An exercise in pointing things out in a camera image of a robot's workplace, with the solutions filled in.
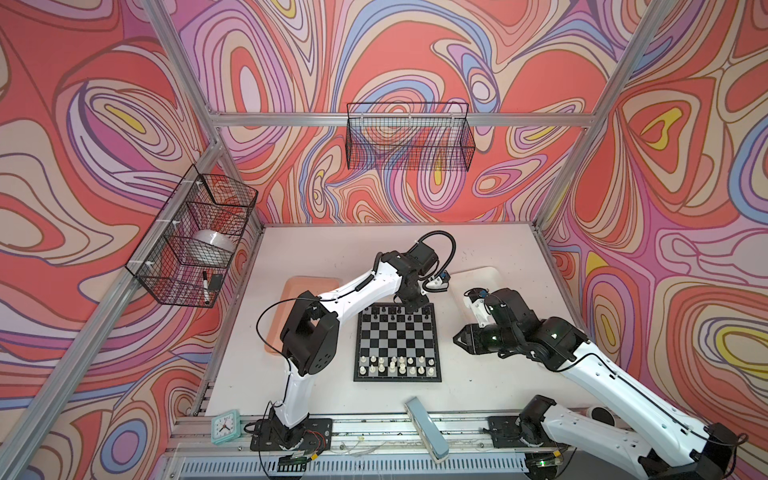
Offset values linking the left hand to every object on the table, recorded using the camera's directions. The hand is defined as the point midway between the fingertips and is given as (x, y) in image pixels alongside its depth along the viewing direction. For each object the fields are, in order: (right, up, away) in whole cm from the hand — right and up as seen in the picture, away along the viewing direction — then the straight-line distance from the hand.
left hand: (420, 298), depth 87 cm
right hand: (+9, -10, -14) cm, 19 cm away
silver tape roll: (-51, +17, -14) cm, 56 cm away
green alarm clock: (-50, -30, -14) cm, 60 cm away
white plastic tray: (+25, +5, +15) cm, 30 cm away
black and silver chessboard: (-7, -14, -1) cm, 15 cm away
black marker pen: (-54, +5, -15) cm, 57 cm away
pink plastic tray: (-42, +2, +13) cm, 44 cm away
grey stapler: (0, -31, -14) cm, 34 cm away
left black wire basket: (-59, +13, -15) cm, 62 cm away
